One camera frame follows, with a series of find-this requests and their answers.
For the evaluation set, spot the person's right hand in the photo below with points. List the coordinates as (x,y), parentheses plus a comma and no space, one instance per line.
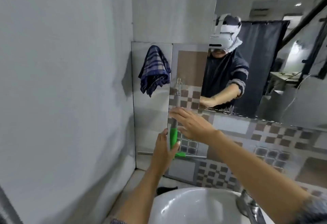
(199,129)

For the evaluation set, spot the person's left hand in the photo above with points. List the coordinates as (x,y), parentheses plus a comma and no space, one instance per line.
(161,155)

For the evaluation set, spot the person's left thumb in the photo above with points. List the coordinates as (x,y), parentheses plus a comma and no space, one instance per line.
(175,148)

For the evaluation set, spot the person's right thumb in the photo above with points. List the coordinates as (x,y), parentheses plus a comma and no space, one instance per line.
(184,131)

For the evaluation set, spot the mirrored cabinet door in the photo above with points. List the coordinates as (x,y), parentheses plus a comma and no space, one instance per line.
(190,73)

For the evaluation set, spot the person's left forearm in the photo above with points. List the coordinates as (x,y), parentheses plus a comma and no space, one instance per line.
(143,195)

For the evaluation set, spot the person's right forearm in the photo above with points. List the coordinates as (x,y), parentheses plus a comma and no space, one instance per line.
(255,175)

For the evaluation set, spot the white ceramic sink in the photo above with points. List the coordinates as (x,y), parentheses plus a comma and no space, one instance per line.
(194,206)

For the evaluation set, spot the blue plaid cloth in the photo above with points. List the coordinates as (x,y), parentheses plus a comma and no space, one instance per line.
(154,70)

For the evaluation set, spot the chrome faucet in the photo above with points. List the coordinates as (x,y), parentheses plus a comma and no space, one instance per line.
(249,206)

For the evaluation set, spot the large wall mirror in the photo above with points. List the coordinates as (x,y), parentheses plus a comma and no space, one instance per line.
(268,52)

